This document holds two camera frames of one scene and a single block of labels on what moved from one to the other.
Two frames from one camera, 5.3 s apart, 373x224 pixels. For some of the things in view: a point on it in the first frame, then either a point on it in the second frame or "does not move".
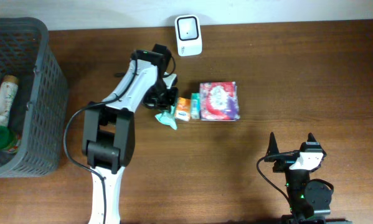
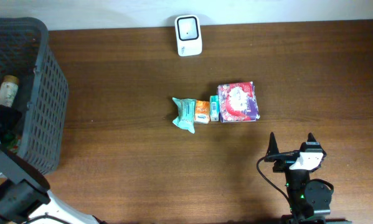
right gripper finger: x=311 y=137 does not move
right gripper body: x=284 y=162 does not move
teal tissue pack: x=195 y=106 → x=214 y=108
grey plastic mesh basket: x=20 y=46 does not move
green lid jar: x=2 y=138 does not move
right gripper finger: x=273 y=148 does not move
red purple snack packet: x=218 y=101 → x=238 y=102
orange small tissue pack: x=183 y=109 → x=202 y=113
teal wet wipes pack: x=167 y=117 → x=187 y=114
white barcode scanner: x=189 y=36 does not move
